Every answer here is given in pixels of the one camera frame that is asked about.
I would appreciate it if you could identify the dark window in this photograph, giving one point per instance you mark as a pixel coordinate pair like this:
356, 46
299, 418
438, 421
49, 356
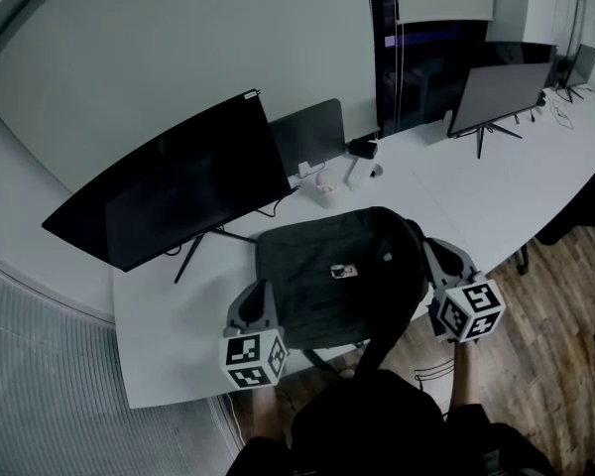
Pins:
416, 57

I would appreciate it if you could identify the person's black clothing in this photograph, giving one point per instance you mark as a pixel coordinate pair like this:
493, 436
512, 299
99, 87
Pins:
372, 429

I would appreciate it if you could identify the small black monitor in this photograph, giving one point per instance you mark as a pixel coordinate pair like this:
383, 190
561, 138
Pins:
584, 65

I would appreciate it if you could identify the dark grey upright laptop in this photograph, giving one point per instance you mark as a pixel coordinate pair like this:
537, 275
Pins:
310, 127

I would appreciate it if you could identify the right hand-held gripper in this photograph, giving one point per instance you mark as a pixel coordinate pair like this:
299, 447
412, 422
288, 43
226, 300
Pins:
468, 310

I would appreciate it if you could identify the white table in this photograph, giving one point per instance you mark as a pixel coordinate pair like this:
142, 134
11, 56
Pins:
476, 191

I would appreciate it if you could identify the large black curved monitor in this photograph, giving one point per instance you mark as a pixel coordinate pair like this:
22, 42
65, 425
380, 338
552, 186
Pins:
178, 181

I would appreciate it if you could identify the white lidded cup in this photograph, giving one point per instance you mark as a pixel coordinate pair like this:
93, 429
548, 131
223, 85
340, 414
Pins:
328, 189

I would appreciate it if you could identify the grey-screen monitor on tripod stand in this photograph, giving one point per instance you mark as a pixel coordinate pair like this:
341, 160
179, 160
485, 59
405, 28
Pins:
501, 94

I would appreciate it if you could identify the person's left forearm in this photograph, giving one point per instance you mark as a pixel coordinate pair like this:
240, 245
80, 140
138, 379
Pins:
268, 412

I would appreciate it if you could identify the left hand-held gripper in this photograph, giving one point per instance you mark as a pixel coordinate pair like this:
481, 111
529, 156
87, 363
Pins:
250, 360

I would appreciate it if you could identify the black power adapter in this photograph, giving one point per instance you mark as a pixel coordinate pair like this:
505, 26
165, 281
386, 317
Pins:
363, 148

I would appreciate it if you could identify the black monitor back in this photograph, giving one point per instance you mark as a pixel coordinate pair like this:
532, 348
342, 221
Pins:
520, 51

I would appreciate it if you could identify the white ribbed partition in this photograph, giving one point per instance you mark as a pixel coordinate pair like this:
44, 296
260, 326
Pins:
69, 365

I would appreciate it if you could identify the white power strip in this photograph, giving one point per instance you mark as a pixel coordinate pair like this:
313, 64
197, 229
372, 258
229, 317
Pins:
358, 174

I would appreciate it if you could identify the black backpack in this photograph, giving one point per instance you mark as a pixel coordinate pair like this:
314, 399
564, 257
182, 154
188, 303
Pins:
327, 261

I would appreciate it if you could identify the person's right forearm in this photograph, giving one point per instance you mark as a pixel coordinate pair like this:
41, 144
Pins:
463, 375

